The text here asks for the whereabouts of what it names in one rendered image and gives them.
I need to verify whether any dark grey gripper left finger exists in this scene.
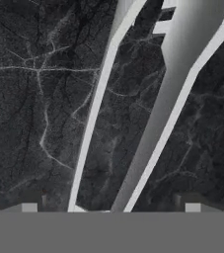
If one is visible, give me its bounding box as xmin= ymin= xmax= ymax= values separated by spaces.
xmin=0 ymin=191 xmax=48 ymax=213

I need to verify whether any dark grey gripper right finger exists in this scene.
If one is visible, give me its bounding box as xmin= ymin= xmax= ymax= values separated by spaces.
xmin=174 ymin=191 xmax=224 ymax=213

